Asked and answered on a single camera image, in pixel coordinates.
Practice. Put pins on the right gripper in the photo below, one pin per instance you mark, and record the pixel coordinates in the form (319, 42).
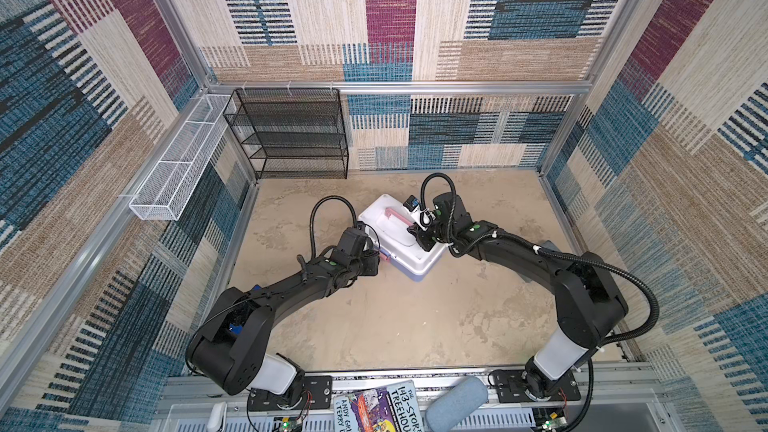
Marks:
(420, 237)

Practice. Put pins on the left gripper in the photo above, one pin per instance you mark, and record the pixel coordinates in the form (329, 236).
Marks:
(372, 257)

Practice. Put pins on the blue white plastic toolbox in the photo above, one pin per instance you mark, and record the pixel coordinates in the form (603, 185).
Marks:
(388, 220)

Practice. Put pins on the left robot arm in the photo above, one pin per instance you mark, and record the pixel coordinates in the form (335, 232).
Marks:
(230, 346)

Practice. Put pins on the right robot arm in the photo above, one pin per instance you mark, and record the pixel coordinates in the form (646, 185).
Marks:
(588, 301)

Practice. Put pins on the grey sponge block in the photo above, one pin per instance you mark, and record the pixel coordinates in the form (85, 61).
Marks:
(545, 261)

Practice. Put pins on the black mesh shelf rack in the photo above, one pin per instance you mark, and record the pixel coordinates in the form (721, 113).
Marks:
(290, 133)

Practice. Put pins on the blue tape dispenser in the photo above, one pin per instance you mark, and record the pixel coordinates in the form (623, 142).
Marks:
(236, 326)

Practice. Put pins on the colourful children's book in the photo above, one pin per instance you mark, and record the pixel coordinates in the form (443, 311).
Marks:
(390, 408)

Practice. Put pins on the grey foam roller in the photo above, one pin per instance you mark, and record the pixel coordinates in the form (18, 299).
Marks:
(454, 406)

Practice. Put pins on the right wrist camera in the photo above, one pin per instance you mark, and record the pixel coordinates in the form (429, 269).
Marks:
(422, 217)

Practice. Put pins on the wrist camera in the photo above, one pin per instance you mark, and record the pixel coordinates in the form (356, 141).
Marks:
(422, 217)
(350, 246)

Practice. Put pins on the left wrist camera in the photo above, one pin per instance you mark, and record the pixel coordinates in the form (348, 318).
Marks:
(350, 246)

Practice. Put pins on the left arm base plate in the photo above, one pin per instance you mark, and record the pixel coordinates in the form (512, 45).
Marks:
(305, 392)

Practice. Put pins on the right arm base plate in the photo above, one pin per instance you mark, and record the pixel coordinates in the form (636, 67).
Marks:
(521, 386)

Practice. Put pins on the white wire mesh basket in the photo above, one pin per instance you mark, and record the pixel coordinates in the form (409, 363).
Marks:
(164, 194)

